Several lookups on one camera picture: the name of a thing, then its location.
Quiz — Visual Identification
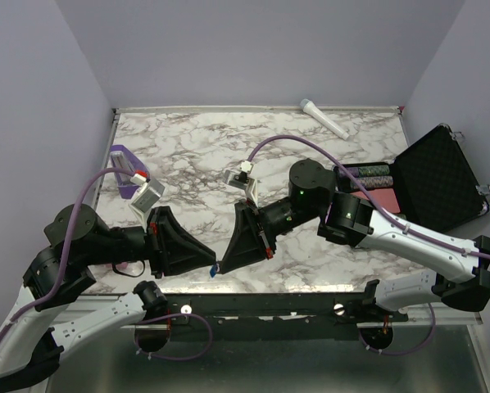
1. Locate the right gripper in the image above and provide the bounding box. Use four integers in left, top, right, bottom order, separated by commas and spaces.
220, 197, 322, 275

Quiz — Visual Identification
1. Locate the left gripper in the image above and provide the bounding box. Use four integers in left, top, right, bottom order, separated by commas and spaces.
84, 206, 219, 278

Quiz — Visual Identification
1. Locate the blue key tag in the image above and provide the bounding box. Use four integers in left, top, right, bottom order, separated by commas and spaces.
210, 264, 220, 278

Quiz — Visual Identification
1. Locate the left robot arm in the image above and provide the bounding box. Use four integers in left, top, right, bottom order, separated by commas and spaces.
0, 205, 216, 392

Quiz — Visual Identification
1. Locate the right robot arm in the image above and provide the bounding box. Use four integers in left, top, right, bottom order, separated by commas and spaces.
211, 159, 490, 321

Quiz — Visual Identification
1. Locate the pink metronome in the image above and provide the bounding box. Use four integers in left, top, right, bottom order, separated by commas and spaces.
107, 262, 129, 271

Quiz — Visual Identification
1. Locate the purple metronome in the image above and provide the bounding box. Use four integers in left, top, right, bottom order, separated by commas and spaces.
107, 144, 150, 201

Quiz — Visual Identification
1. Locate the pink card deck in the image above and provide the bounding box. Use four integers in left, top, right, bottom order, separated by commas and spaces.
369, 188, 401, 215

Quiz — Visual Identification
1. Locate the white microphone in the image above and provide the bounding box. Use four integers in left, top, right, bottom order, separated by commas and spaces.
300, 99, 349, 140

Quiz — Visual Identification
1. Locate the black poker chip case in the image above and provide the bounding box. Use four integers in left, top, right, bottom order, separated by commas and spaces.
333, 124, 490, 233

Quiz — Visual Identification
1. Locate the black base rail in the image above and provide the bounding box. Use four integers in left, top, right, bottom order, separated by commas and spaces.
117, 280, 410, 343

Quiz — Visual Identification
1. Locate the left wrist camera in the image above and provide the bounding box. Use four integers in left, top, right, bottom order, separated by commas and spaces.
129, 170, 165, 227

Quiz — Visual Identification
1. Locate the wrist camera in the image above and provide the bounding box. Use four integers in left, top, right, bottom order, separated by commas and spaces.
129, 170, 165, 227
223, 160, 258, 206

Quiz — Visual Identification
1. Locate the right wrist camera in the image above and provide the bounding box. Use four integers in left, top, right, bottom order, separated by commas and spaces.
223, 160, 258, 206

